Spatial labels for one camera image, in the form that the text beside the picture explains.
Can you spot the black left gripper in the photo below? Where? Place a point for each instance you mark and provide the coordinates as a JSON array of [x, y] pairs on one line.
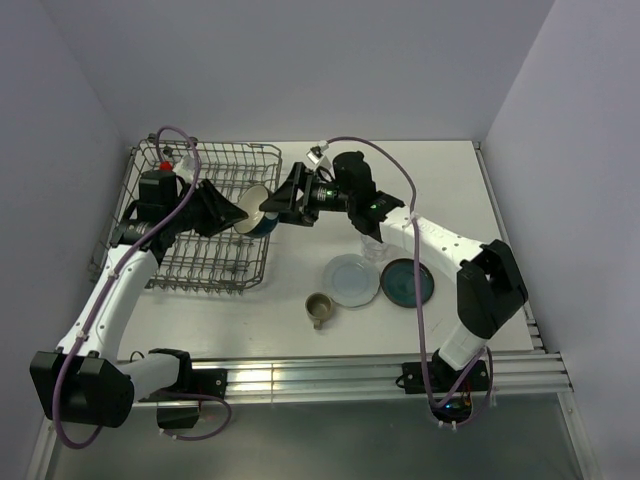
[[221, 214]]

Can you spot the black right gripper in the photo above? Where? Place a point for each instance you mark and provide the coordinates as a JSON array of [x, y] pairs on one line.
[[283, 200]]

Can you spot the teal and cream bowl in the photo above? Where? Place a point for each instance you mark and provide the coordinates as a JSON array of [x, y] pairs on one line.
[[259, 223]]

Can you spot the beige ceramic mug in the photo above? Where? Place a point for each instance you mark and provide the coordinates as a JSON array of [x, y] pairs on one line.
[[319, 308]]

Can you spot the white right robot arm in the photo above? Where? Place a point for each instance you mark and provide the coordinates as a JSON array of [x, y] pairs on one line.
[[489, 285]]

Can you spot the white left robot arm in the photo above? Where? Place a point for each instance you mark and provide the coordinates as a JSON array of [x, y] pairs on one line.
[[81, 381]]

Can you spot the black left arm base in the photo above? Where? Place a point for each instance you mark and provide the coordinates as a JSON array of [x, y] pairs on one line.
[[202, 385]]

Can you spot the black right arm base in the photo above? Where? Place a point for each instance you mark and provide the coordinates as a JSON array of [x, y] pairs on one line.
[[473, 395]]

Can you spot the light blue scalloped plate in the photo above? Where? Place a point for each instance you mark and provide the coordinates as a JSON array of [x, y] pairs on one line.
[[350, 280]]

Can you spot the clear plastic cup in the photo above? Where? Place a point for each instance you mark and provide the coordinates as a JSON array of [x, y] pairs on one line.
[[374, 251]]

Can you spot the dark teal round plate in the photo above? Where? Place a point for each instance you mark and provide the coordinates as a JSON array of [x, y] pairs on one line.
[[398, 285]]

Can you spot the grey wire dish rack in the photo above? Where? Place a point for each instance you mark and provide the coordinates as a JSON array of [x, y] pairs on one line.
[[228, 262]]

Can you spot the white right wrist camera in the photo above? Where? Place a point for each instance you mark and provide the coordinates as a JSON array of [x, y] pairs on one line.
[[317, 156]]

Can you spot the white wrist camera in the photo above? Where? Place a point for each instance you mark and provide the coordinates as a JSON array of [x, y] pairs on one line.
[[317, 156], [185, 168]]

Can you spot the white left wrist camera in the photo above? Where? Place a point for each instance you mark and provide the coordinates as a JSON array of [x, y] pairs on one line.
[[185, 168]]

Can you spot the aluminium mounting rail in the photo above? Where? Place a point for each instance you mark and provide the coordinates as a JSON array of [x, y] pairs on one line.
[[370, 378]]

